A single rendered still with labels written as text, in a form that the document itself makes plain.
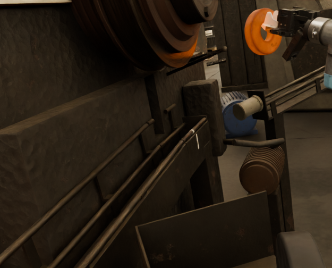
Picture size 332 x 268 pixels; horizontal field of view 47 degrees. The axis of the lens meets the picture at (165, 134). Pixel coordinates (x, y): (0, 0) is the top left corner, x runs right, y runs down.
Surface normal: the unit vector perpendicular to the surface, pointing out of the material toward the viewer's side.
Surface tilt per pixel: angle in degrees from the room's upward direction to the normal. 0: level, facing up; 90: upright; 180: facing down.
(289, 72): 90
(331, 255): 0
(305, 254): 13
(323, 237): 0
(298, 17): 90
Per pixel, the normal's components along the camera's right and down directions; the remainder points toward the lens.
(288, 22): -0.83, 0.29
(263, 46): 0.54, 0.09
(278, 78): -0.58, 0.32
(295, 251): -0.17, -0.88
